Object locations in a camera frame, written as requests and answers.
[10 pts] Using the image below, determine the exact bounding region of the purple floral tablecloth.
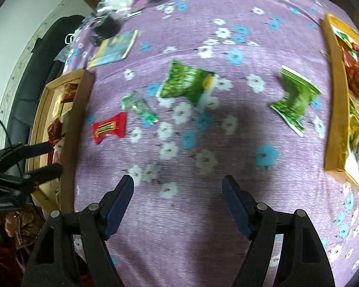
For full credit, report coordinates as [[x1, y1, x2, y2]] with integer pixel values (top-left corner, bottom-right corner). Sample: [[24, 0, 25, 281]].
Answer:
[[74, 0, 359, 286]]

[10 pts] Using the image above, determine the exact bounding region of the dark red peanut packet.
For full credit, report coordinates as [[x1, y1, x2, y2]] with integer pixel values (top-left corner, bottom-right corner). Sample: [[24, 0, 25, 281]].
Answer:
[[47, 117, 62, 165]]

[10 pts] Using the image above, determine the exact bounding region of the small black tag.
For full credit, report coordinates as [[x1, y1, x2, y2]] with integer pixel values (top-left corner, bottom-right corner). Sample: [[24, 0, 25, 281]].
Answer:
[[89, 36, 102, 47]]

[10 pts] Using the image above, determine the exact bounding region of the metal nail clipper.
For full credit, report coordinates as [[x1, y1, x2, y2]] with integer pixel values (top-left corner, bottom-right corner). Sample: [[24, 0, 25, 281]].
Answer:
[[124, 10, 142, 21]]

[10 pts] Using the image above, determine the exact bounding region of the red snack packet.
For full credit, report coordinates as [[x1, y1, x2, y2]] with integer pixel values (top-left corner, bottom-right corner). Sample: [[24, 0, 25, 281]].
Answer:
[[91, 111, 127, 145]]

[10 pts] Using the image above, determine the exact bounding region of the dark red packet in box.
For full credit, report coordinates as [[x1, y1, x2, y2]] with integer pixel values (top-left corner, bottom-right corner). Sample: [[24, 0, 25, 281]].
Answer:
[[61, 83, 78, 103]]

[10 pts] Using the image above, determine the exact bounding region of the black cable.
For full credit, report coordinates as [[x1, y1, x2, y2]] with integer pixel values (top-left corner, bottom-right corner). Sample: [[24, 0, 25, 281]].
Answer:
[[0, 115, 22, 177]]

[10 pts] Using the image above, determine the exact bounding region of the green pea snack packet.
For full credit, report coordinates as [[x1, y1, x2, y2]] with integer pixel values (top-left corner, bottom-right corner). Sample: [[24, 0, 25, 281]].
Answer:
[[270, 66, 321, 137]]

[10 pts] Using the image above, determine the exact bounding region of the clear plastic bag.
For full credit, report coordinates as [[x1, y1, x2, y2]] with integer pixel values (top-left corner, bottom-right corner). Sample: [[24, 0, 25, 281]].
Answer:
[[54, 25, 92, 66]]

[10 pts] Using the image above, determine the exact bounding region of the black cup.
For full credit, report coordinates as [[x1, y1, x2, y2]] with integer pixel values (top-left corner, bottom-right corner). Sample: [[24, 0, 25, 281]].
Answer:
[[90, 16, 122, 39]]

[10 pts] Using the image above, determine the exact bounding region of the beige biscuit packet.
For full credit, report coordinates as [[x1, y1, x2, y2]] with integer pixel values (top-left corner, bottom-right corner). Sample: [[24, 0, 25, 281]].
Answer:
[[52, 93, 63, 118]]

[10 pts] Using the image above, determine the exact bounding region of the blue yellow booklet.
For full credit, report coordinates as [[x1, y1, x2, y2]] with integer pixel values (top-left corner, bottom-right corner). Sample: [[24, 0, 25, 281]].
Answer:
[[89, 30, 139, 68]]

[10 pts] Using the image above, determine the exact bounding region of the left hand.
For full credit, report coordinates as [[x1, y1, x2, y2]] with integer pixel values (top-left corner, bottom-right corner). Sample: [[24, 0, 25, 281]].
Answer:
[[0, 205, 46, 249]]

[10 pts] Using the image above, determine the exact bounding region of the green wrapped candy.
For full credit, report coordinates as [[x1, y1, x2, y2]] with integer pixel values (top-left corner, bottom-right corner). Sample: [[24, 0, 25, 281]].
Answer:
[[121, 91, 159, 126]]

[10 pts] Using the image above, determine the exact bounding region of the brown cardboard box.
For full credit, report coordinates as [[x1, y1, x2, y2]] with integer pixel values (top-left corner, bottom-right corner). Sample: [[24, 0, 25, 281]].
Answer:
[[26, 69, 95, 213]]

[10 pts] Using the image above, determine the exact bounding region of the yellow snack box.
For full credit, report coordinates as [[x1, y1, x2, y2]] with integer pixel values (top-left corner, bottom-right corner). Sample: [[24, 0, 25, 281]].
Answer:
[[322, 13, 359, 188]]

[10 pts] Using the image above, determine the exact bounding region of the black chair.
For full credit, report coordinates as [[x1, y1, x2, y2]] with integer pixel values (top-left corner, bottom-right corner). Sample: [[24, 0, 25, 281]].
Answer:
[[5, 15, 84, 147]]

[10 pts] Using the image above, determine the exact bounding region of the large green pea packet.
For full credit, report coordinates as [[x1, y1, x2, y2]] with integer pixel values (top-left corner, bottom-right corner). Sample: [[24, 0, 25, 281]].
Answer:
[[159, 60, 215, 106]]

